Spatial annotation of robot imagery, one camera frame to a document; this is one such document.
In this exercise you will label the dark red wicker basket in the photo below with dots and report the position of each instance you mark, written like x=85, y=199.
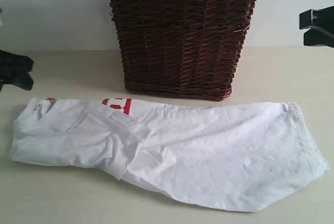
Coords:
x=181, y=48

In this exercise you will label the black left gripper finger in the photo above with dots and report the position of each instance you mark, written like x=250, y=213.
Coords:
x=20, y=79
x=11, y=62

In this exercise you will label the white t-shirt red lettering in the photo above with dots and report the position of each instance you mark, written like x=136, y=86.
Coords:
x=235, y=158

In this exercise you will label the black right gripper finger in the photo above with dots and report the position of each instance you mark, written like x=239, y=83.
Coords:
x=317, y=19
x=318, y=36

